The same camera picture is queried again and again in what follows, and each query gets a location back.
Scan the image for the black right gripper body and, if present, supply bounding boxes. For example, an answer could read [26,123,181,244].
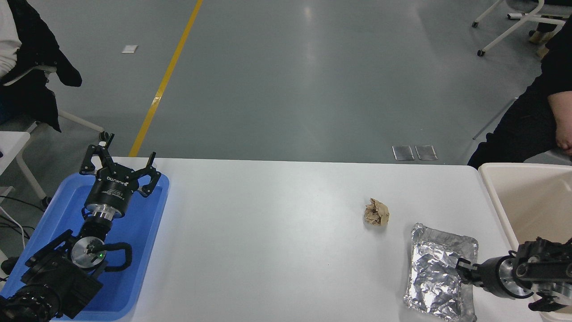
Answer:
[481,256,509,294]

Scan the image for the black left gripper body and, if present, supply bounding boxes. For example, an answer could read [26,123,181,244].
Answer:
[84,165,144,214]

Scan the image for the silver foil plate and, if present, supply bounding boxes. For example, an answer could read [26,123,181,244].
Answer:
[404,223,479,322]

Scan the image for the person's hand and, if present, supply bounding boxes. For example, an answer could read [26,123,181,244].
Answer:
[555,123,572,156]

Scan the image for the blue plastic tray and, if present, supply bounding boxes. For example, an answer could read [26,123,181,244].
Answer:
[0,171,170,322]

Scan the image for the large pale plastic bin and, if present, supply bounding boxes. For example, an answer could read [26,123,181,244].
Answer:
[478,162,572,322]

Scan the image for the white side table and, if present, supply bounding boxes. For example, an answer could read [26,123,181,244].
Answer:
[0,132,31,175]

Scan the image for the crumpled tan paper ball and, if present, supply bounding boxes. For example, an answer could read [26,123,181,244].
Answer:
[363,198,390,226]

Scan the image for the seated person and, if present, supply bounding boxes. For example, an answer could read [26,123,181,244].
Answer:
[0,0,83,133]

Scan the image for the standing person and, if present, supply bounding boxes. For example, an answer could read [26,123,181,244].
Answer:
[467,18,572,169]

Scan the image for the white wheeled chair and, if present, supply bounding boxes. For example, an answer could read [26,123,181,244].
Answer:
[472,0,572,57]

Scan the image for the white frame office chair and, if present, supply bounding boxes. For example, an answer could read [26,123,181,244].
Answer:
[0,65,111,208]

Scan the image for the thin black cable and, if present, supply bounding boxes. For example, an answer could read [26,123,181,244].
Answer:
[0,195,47,211]

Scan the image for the thin white cable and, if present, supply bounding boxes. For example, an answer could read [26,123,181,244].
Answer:
[0,206,26,249]

